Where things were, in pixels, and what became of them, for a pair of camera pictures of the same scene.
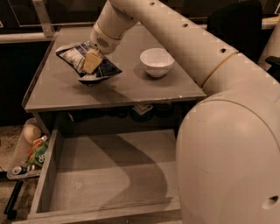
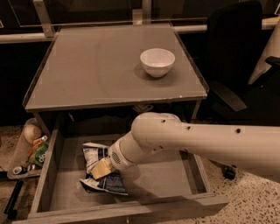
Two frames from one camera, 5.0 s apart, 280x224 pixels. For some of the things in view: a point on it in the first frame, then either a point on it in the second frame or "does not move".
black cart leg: x=9 y=211 does not move
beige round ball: x=31 y=132 does not move
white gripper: x=102 y=40 to x=115 y=156
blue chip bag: x=73 y=57 to x=112 y=183
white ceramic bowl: x=157 y=61 does not move
